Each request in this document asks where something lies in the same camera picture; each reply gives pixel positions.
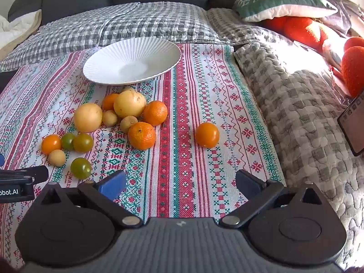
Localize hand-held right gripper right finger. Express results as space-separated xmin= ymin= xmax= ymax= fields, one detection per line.
xmin=219 ymin=170 xmax=325 ymax=228

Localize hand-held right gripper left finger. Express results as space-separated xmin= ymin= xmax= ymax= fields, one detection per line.
xmin=40 ymin=170 xmax=143 ymax=229

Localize small orange tomato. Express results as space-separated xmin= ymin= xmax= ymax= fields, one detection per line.
xmin=41 ymin=134 xmax=62 ymax=155

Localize mandarin orange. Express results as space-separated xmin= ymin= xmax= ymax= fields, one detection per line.
xmin=143 ymin=100 xmax=168 ymax=126
xmin=128 ymin=122 xmax=157 ymax=150

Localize large yellow round fruit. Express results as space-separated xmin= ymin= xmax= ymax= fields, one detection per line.
xmin=73 ymin=103 xmax=103 ymax=133
xmin=113 ymin=90 xmax=147 ymax=119

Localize white ribbed plate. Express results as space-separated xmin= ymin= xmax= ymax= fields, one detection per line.
xmin=82 ymin=37 xmax=182 ymax=85

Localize green tomato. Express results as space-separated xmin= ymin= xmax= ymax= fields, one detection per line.
xmin=70 ymin=157 xmax=92 ymax=180
xmin=61 ymin=133 xmax=76 ymax=151

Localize green-orange tomato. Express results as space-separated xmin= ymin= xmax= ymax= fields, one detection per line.
xmin=73 ymin=133 xmax=94 ymax=153

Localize red green patterned cloth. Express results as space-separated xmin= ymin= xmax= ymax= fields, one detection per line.
xmin=0 ymin=43 xmax=288 ymax=269

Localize grey knitted blanket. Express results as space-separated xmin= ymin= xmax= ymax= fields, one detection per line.
xmin=233 ymin=28 xmax=364 ymax=270

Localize white cloth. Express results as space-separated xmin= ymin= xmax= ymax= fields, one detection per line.
xmin=0 ymin=9 xmax=43 ymax=49

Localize orange plush toy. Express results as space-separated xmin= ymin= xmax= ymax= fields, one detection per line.
xmin=341 ymin=37 xmax=364 ymax=99
xmin=263 ymin=16 xmax=342 ymax=52

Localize grey white checked quilt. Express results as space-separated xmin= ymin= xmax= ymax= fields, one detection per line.
xmin=0 ymin=2 xmax=228 ymax=72

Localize beige grey checked quilt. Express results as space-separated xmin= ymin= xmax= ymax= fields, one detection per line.
xmin=206 ymin=8 xmax=293 ymax=46

